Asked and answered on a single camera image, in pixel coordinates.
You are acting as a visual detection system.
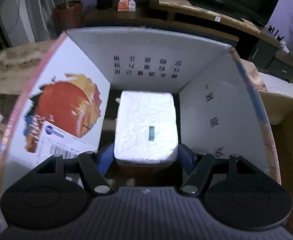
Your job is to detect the white apple cardboard box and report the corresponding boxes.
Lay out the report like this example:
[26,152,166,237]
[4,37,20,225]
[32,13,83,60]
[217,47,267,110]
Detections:
[0,26,282,221]

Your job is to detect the brown cardboard box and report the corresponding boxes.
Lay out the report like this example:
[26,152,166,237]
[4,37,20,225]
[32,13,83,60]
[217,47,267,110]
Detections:
[259,90,293,232]

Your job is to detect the wooden TV stand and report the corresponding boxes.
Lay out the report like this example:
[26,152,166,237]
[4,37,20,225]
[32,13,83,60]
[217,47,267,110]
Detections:
[83,0,293,83]

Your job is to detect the potted ficus tree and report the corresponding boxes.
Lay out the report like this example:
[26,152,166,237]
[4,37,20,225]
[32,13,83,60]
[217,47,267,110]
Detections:
[51,0,83,34]

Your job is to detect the small tissue pack on stand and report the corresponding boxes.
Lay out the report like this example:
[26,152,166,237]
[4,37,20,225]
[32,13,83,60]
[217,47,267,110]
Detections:
[118,0,136,12]

